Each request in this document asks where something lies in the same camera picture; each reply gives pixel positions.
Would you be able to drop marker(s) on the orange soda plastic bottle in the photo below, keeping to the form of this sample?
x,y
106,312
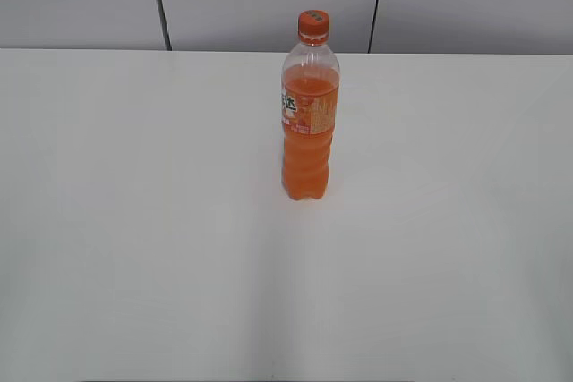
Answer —
x,y
309,89

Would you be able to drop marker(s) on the orange bottle cap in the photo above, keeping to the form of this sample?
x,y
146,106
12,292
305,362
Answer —
x,y
313,25

